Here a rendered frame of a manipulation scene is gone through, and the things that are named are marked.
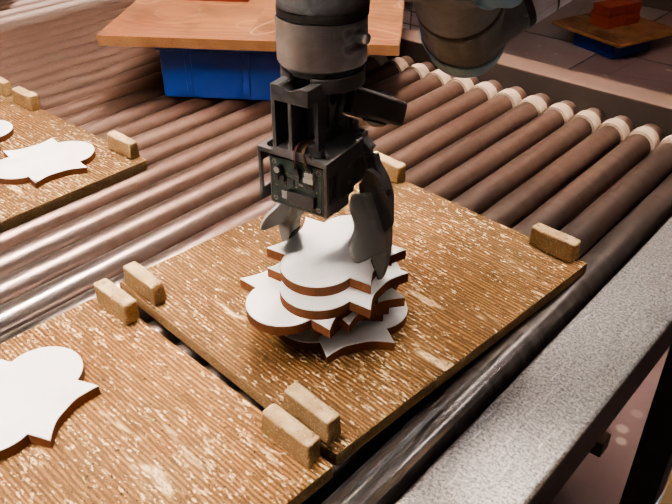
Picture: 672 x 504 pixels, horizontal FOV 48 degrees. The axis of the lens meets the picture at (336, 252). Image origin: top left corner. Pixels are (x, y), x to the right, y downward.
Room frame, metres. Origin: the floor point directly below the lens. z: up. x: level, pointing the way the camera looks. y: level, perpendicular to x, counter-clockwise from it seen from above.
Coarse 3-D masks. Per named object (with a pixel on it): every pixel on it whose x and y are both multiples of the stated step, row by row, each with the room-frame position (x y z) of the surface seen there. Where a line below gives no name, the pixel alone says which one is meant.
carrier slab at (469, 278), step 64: (192, 256) 0.74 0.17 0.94; (256, 256) 0.74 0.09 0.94; (448, 256) 0.74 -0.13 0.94; (512, 256) 0.74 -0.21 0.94; (192, 320) 0.62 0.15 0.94; (448, 320) 0.62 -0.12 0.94; (512, 320) 0.62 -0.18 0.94; (256, 384) 0.52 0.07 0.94; (320, 384) 0.52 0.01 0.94; (384, 384) 0.52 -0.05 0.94; (320, 448) 0.45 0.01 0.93
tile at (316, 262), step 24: (288, 240) 0.64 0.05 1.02; (312, 240) 0.64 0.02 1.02; (336, 240) 0.64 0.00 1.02; (288, 264) 0.60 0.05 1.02; (312, 264) 0.60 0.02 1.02; (336, 264) 0.60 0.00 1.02; (360, 264) 0.60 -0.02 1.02; (312, 288) 0.56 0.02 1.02; (336, 288) 0.57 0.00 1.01; (360, 288) 0.57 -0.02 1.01
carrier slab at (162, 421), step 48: (48, 336) 0.59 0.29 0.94; (96, 336) 0.59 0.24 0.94; (144, 336) 0.59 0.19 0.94; (96, 384) 0.52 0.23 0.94; (144, 384) 0.52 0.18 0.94; (192, 384) 0.52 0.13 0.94; (96, 432) 0.46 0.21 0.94; (144, 432) 0.46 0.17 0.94; (192, 432) 0.46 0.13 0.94; (240, 432) 0.46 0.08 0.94; (0, 480) 0.41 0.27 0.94; (48, 480) 0.41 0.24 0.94; (96, 480) 0.41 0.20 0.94; (144, 480) 0.41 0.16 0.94; (192, 480) 0.41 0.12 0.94; (240, 480) 0.41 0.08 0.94; (288, 480) 0.41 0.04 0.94
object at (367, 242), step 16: (352, 208) 0.58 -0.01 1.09; (368, 208) 0.60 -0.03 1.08; (368, 224) 0.59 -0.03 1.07; (352, 240) 0.56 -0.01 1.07; (368, 240) 0.58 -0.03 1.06; (384, 240) 0.59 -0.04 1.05; (352, 256) 0.56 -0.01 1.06; (368, 256) 0.57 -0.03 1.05; (384, 256) 0.59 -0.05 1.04; (384, 272) 0.59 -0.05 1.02
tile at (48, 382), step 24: (0, 360) 0.54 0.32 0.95; (24, 360) 0.54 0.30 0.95; (48, 360) 0.54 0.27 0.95; (72, 360) 0.54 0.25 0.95; (0, 384) 0.51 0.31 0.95; (24, 384) 0.51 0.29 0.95; (48, 384) 0.51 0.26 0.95; (72, 384) 0.51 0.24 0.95; (0, 408) 0.48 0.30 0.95; (24, 408) 0.48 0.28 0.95; (48, 408) 0.48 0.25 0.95; (72, 408) 0.49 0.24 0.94; (0, 432) 0.45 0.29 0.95; (24, 432) 0.45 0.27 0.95; (48, 432) 0.45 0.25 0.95; (0, 456) 0.43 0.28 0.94
